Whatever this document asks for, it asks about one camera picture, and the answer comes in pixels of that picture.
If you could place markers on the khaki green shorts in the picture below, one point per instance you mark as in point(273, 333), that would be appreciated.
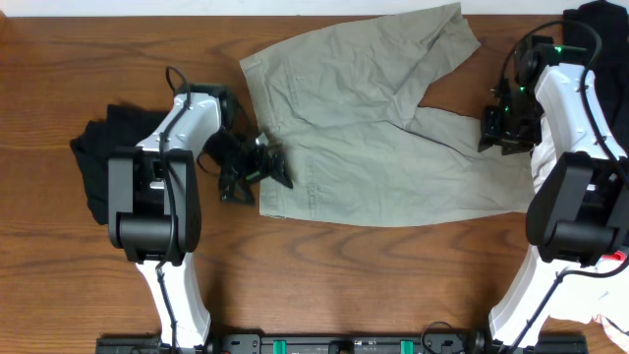
point(344, 105)

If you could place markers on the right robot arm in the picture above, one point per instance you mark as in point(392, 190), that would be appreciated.
point(576, 266)

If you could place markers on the black garment at right edge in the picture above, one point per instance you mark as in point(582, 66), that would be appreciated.
point(610, 21)

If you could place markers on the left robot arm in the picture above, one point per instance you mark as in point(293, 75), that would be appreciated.
point(154, 202)

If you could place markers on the black folded polo shirt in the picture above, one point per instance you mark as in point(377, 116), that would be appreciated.
point(123, 126)

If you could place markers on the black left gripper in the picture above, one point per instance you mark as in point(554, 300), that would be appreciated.
point(257, 171)

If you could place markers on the white crumpled garment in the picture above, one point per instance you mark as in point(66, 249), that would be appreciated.
point(580, 299)

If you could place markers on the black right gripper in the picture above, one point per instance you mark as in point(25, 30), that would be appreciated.
point(491, 134)

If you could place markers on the grey garment with red trim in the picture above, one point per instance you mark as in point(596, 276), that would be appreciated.
point(618, 256)

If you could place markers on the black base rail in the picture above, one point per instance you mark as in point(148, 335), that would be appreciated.
point(444, 341)

